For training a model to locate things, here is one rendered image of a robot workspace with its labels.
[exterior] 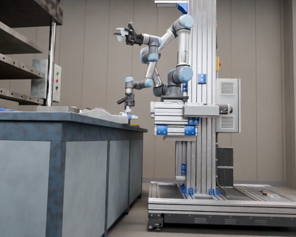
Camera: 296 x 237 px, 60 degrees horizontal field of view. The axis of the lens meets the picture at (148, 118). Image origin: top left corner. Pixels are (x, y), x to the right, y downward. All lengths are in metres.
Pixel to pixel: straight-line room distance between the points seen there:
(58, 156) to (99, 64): 3.27
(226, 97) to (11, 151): 1.71
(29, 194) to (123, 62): 3.30
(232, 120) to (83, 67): 2.79
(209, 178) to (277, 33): 3.13
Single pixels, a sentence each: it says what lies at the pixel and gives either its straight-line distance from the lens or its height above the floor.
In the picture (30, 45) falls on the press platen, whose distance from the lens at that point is 2.58.
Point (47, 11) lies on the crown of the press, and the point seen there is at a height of 1.81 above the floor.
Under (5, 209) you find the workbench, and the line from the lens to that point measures 1.34.
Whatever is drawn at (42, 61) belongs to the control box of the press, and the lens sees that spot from 2.85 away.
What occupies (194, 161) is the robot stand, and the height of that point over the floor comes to 0.50.
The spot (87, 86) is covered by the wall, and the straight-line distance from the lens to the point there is 4.28.
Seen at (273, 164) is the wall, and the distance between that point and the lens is 4.48.
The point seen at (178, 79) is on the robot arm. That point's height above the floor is 1.16.
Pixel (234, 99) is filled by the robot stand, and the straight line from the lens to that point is 2.34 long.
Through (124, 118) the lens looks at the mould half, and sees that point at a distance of 1.90.
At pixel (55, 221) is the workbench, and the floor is 0.34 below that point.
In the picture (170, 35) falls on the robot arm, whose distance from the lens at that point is 2.24.
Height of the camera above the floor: 0.70
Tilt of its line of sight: 4 degrees up
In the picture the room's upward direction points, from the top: 1 degrees clockwise
